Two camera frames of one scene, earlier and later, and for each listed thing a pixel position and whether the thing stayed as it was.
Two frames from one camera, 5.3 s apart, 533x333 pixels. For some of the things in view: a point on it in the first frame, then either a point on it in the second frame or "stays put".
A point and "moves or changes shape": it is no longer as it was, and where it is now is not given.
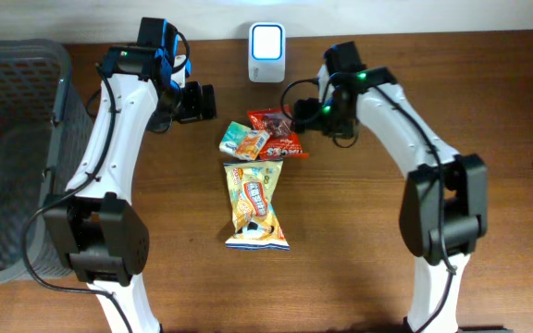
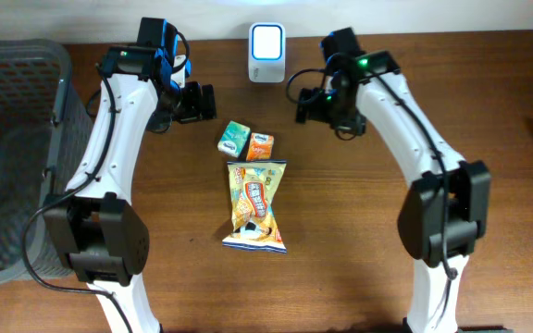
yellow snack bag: (256, 224) stays put
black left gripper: (195, 108) stays put
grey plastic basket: (30, 125) stays put
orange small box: (252, 144) moves or changes shape
